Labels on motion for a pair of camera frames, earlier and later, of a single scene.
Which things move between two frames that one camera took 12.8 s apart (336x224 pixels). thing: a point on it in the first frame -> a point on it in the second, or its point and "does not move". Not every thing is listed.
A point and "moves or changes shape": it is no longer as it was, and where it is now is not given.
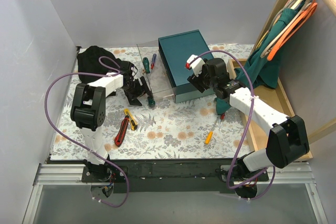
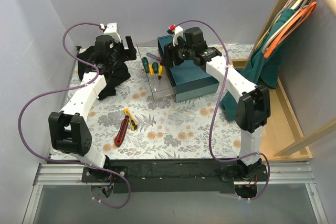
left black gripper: [139, 91] -> [125, 51]
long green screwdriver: [146, 64] does not move
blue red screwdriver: [153, 61] moves or changes shape
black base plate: [174, 176] does not move
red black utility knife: [119, 137] does not move
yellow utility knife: [133, 123] does not move
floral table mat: [193, 129] does not move
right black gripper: [199, 83] -> [171, 53]
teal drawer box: [175, 51] does not move
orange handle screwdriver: [210, 135] -> [150, 67]
